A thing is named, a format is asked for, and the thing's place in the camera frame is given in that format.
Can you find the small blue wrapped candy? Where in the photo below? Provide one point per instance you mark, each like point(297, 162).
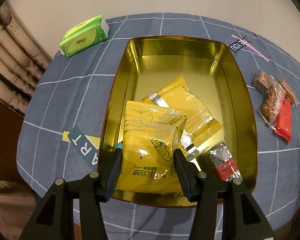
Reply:
point(119, 145)

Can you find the small brown snack pack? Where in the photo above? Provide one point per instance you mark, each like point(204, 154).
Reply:
point(261, 81)

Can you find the clear bag orange snacks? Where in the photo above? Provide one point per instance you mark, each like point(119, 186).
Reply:
point(275, 95)

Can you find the green tissue pack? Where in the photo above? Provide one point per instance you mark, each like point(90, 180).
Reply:
point(84, 35)

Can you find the yellow snack bag with silver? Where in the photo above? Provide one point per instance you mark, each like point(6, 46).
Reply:
point(200, 124)

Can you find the dark seaweed snack pack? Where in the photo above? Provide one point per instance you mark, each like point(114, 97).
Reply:
point(219, 162)

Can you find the red snack packet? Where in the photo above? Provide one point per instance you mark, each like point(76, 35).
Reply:
point(283, 125)

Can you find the beige patterned curtain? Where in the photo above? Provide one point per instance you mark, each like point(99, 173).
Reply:
point(22, 63)

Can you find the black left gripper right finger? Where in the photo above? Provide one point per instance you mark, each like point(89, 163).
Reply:
point(242, 216)

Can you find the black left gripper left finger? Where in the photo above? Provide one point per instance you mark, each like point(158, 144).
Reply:
point(53, 218)

